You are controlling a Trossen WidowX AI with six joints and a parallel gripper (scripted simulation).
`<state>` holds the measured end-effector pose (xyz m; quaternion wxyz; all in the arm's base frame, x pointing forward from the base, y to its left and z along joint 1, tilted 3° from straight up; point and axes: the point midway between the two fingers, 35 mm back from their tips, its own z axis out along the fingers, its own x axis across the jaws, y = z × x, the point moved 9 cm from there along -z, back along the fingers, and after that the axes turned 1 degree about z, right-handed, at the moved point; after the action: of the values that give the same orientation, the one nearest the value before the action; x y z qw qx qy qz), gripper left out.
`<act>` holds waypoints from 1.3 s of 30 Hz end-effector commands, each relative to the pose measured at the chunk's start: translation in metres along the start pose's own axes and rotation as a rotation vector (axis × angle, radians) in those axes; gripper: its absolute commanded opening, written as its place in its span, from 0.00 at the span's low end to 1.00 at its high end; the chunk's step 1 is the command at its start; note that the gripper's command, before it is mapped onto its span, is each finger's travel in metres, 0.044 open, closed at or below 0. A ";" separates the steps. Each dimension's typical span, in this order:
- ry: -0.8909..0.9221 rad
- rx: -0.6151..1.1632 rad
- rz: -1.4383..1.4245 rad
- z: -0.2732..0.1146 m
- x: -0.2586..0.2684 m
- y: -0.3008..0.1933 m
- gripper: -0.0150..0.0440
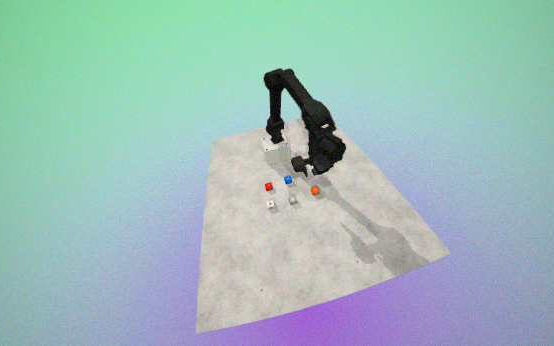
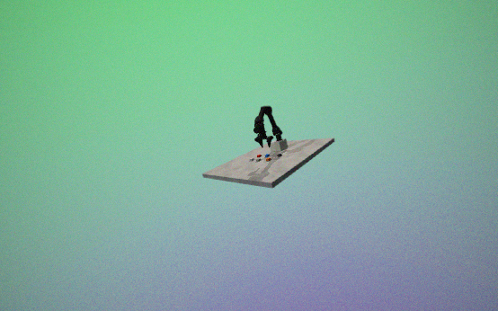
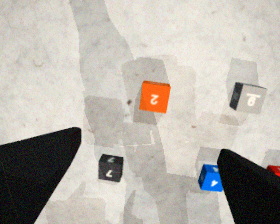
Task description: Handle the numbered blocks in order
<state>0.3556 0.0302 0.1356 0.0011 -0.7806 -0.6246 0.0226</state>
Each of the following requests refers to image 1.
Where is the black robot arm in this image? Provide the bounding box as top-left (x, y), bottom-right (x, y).
top-left (264, 68), bottom-right (346, 175)

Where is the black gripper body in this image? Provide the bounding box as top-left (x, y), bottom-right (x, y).
top-left (291, 142), bottom-right (343, 172)

